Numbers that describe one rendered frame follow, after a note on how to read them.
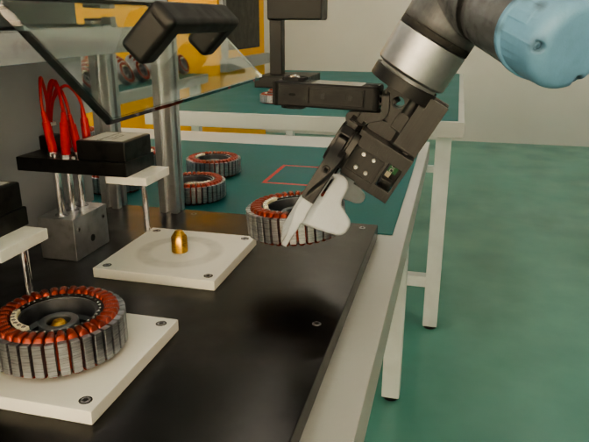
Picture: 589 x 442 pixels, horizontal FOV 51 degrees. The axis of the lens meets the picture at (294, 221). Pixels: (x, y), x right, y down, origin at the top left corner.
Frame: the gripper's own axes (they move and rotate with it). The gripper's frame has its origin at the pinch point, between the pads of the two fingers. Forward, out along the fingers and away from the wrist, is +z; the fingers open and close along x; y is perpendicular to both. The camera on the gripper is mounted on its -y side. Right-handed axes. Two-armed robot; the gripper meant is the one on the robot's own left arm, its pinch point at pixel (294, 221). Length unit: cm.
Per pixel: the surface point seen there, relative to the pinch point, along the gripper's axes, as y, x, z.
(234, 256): -3.9, 0.6, 8.4
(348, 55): -65, 509, 48
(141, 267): -11.8, -5.5, 13.0
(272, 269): 0.8, 0.5, 7.1
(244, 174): -17, 52, 19
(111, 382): -4.0, -27.3, 8.6
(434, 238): 36, 137, 35
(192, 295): -4.6, -8.6, 10.3
